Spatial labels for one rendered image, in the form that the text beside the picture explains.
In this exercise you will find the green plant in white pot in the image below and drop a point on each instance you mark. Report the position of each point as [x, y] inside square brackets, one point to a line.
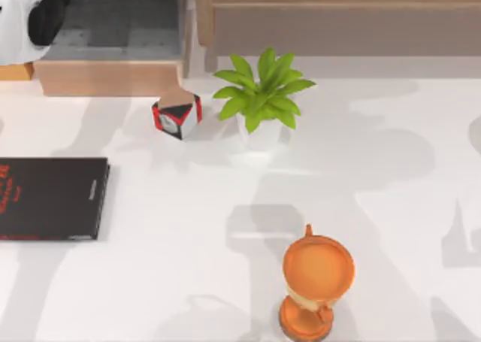
[263, 94]

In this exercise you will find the red black white can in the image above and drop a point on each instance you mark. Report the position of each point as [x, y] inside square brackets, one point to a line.
[176, 116]

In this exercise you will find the orange trophy cup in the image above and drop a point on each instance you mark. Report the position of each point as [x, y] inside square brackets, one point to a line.
[317, 278]

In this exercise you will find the pale wooden drawer front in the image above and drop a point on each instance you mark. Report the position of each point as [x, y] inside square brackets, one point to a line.
[109, 77]

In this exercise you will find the wooden cupboard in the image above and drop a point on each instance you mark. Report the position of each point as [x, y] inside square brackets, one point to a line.
[338, 19]

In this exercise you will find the pulled-out wooden drawer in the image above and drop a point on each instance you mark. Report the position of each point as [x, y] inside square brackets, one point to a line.
[116, 22]

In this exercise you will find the black book with red lettering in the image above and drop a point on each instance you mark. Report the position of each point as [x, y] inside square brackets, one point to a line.
[49, 199]

